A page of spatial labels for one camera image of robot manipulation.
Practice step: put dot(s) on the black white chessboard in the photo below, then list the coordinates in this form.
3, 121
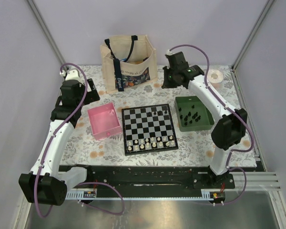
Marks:
148, 134

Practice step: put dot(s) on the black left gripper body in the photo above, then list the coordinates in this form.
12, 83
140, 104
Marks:
92, 96

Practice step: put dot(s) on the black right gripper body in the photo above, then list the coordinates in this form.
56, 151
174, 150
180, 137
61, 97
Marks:
170, 81

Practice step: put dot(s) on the green plastic tray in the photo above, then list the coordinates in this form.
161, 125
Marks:
192, 115

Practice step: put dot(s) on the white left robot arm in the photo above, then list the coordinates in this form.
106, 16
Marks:
44, 184

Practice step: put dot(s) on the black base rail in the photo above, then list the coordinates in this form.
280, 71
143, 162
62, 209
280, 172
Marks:
153, 182

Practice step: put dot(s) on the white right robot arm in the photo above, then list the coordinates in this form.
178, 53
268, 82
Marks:
230, 123

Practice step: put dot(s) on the beige canvas tote bag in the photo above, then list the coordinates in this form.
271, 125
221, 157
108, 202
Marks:
128, 61

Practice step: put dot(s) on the pink plastic box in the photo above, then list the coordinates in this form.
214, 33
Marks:
104, 121

